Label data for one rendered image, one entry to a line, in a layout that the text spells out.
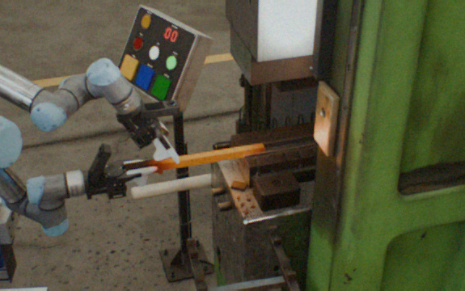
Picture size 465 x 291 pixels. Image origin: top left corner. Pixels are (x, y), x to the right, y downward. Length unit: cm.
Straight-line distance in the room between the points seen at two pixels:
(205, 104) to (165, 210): 104
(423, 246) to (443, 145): 34
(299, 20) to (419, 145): 43
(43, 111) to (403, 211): 93
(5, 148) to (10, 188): 33
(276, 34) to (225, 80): 276
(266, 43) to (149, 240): 170
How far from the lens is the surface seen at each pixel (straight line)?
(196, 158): 197
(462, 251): 201
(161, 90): 234
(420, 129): 166
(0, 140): 167
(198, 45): 228
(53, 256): 321
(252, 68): 179
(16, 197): 203
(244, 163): 201
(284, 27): 171
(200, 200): 341
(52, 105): 174
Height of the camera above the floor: 216
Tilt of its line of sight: 34 degrees down
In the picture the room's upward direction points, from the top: straight up
